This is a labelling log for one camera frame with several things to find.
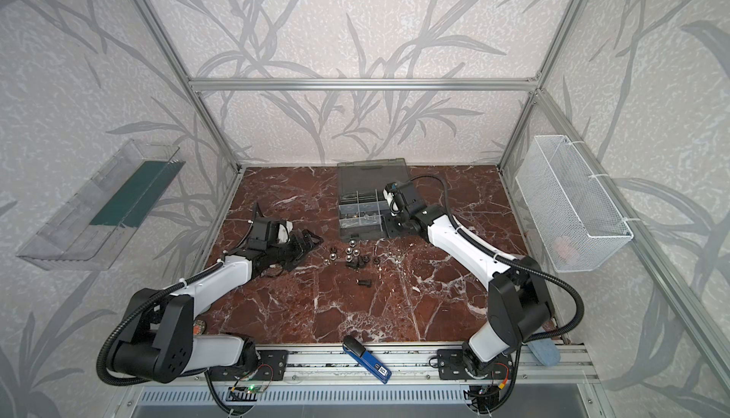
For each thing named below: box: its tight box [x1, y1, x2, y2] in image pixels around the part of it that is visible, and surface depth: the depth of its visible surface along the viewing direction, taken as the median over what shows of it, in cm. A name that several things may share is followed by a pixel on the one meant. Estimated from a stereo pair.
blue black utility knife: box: [342, 335, 393, 385], surface depth 73 cm
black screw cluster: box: [345, 253, 372, 272], surface depth 94 cm
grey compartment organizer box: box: [336, 157, 410, 242], surface depth 113 cm
